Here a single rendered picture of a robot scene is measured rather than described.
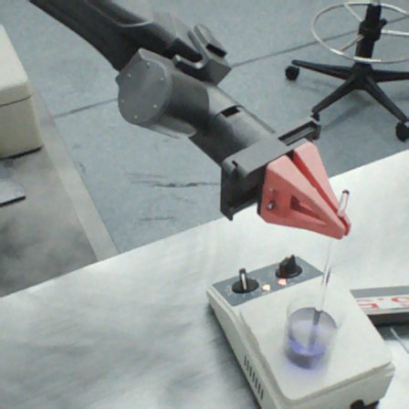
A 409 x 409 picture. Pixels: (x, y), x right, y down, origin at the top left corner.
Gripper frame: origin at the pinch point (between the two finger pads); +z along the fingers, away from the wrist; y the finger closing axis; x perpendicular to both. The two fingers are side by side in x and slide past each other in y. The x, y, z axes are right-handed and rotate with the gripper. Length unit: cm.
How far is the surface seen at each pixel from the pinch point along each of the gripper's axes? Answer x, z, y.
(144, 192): 102, -101, 39
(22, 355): 25.7, -21.3, -23.8
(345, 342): 16.5, 2.6, 2.0
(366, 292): 25.0, -3.6, 13.9
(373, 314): 22.6, -0.1, 10.7
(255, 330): 16.6, -3.9, -4.3
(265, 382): 18.8, 0.3, -6.3
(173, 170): 102, -104, 52
